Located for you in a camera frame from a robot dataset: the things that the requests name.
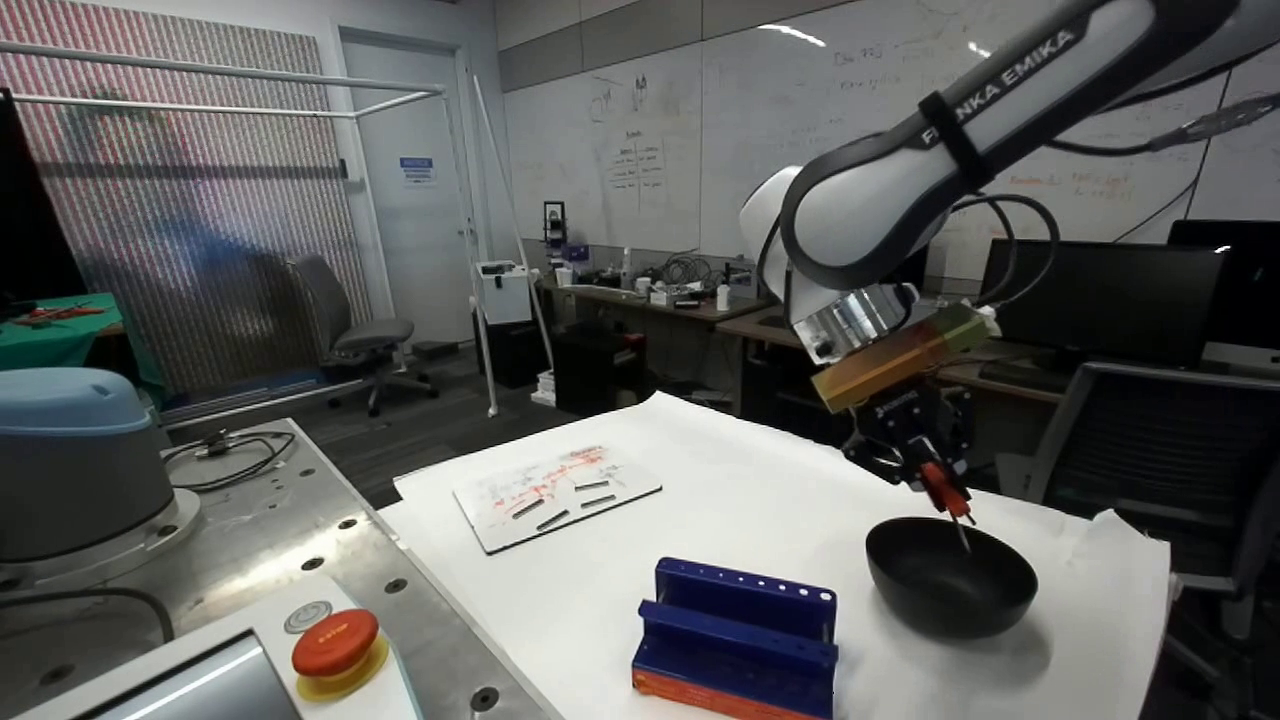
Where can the red emergency stop button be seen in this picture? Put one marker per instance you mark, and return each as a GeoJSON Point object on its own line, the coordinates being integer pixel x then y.
{"type": "Point", "coordinates": [338, 642]}

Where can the cluttered wooden desk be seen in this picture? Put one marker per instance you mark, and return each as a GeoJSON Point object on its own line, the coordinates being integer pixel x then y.
{"type": "Point", "coordinates": [640, 323]}

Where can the white control box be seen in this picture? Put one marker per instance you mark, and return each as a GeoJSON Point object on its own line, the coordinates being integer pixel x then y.
{"type": "Point", "coordinates": [215, 683]}

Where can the black computer monitor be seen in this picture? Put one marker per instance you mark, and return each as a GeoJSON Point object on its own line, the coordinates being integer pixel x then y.
{"type": "Point", "coordinates": [1105, 302]}
{"type": "Point", "coordinates": [1246, 282]}

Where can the blue-grey dome robot base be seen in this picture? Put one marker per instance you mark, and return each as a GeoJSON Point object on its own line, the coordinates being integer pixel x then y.
{"type": "Point", "coordinates": [74, 454]}

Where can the green covered table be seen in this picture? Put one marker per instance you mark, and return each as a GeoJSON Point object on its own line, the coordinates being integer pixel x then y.
{"type": "Point", "coordinates": [54, 332]}

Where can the metal base plate with holes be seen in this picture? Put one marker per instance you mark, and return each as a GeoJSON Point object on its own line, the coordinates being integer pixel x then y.
{"type": "Point", "coordinates": [305, 533]}

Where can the blue plastic holder rack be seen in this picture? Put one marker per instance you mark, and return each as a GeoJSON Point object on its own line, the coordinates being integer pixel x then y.
{"type": "Point", "coordinates": [742, 642]}

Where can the printed white paper card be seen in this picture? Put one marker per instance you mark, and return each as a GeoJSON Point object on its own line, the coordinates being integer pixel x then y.
{"type": "Point", "coordinates": [554, 498]}

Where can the wrist camera mount block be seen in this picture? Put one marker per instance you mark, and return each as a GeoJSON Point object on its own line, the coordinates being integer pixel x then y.
{"type": "Point", "coordinates": [895, 363]}

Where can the grey office chair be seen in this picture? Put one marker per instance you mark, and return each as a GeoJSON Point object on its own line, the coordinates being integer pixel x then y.
{"type": "Point", "coordinates": [348, 326]}

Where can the black bowl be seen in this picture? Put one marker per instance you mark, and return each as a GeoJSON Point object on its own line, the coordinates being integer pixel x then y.
{"type": "Point", "coordinates": [946, 585]}

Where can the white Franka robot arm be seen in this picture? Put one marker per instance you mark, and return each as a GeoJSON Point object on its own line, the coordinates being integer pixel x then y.
{"type": "Point", "coordinates": [934, 172]}

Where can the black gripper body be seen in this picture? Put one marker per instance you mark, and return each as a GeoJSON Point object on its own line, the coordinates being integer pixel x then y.
{"type": "Point", "coordinates": [899, 425]}

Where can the white door with sign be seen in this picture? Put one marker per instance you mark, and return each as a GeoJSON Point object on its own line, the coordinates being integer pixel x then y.
{"type": "Point", "coordinates": [414, 224]}

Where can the red marker-shaped object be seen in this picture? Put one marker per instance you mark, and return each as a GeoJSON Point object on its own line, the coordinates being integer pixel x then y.
{"type": "Point", "coordinates": [946, 489]}

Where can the black mesh office chair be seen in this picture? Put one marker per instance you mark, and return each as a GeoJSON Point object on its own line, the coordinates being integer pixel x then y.
{"type": "Point", "coordinates": [1145, 442]}

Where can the white box on stand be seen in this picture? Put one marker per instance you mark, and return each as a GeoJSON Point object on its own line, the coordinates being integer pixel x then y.
{"type": "Point", "coordinates": [501, 289]}

